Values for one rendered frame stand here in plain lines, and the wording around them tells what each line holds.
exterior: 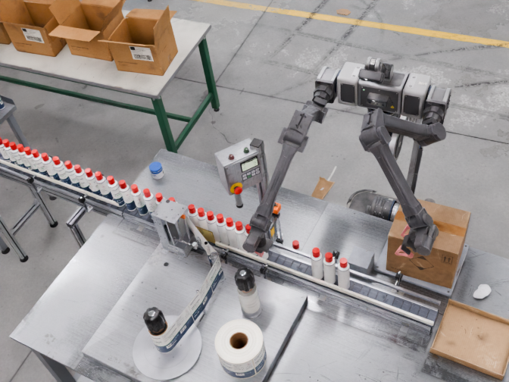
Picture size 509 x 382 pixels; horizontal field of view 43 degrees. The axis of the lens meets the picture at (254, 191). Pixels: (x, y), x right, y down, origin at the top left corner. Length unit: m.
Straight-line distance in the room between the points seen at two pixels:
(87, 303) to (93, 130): 2.36
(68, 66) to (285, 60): 1.87
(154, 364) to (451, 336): 1.28
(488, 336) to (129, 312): 1.58
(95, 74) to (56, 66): 0.33
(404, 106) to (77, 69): 2.48
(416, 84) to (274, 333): 1.25
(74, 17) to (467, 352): 3.35
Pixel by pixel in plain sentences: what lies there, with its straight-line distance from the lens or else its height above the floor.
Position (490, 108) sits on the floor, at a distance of 5.12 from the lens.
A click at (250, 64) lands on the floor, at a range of 5.55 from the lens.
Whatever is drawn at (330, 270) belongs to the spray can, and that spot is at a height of 1.00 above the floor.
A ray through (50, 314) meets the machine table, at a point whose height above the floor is 0.83.
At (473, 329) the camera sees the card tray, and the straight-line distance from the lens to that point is 2.96.
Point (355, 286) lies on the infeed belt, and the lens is 2.96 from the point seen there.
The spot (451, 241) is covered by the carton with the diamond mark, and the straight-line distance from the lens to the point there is 2.84.
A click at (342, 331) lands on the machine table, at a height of 0.83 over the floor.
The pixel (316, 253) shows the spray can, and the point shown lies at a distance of 2.82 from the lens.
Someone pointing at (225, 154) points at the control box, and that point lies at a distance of 2.70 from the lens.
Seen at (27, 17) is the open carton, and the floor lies 0.91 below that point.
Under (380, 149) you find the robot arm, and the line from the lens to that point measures 2.47.
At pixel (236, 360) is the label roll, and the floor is 1.02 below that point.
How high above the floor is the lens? 3.39
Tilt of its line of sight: 49 degrees down
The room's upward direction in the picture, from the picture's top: 10 degrees counter-clockwise
